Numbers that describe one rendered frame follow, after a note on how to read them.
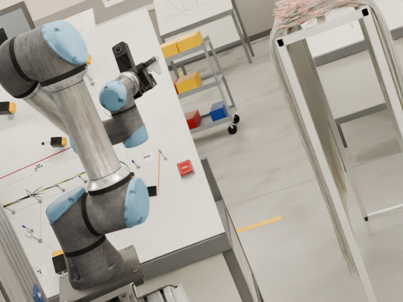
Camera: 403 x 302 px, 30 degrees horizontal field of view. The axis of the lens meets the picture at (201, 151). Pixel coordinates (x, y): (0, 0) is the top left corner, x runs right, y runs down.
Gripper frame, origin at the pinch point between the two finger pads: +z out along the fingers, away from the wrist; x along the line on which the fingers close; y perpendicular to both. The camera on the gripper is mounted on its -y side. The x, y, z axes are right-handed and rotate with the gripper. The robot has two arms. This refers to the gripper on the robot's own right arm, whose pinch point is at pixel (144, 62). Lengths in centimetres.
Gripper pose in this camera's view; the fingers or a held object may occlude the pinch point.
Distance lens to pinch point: 237.3
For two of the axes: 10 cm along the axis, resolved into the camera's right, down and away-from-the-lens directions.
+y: 4.8, 8.5, 2.0
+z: 2.3, -3.4, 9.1
